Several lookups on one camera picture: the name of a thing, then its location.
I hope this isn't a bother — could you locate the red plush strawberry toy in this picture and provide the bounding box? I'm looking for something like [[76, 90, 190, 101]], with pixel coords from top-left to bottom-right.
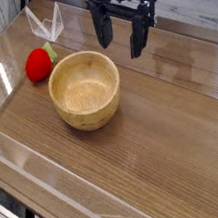
[[25, 42, 57, 83]]

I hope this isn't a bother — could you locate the clear acrylic corner bracket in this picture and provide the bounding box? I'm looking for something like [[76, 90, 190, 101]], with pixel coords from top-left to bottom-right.
[[25, 3, 64, 43]]

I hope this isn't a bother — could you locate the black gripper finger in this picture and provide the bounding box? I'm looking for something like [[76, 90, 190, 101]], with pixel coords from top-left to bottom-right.
[[89, 2, 113, 49], [130, 16, 149, 59]]

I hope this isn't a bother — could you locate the clear acrylic tray wall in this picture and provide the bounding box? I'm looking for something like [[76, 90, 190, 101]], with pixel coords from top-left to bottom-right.
[[0, 132, 152, 218]]

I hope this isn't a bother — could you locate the wooden bowl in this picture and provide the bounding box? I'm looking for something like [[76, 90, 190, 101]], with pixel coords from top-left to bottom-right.
[[48, 50, 121, 131]]

